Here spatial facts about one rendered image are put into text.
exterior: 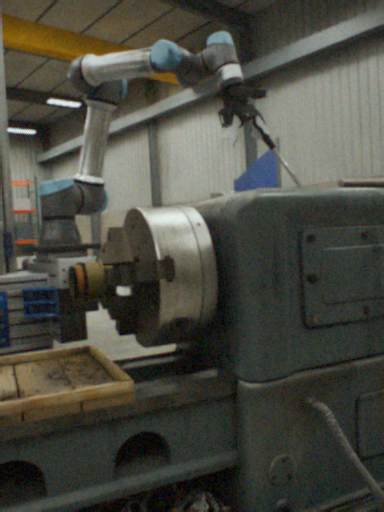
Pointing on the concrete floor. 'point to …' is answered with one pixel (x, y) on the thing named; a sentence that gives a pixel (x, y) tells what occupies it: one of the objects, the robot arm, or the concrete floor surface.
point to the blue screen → (261, 172)
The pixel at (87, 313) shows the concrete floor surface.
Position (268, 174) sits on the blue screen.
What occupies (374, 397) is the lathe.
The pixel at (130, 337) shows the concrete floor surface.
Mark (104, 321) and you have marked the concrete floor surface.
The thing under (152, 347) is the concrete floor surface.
